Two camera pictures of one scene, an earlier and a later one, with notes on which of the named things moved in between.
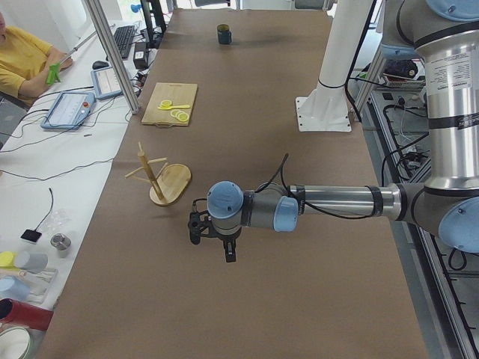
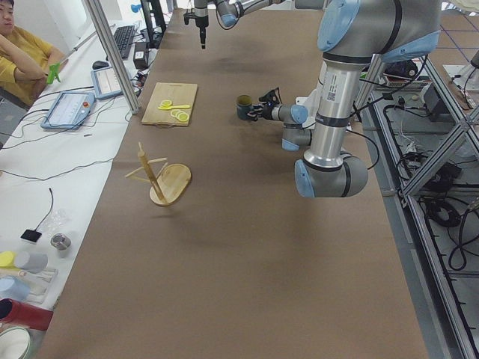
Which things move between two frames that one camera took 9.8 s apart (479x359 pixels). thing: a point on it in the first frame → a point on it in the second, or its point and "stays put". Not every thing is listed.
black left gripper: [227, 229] → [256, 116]
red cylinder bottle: [12, 311] stays put
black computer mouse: [99, 64] stays put
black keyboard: [123, 37] stays put
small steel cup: [61, 241] stays put
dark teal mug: [224, 33] → [244, 105]
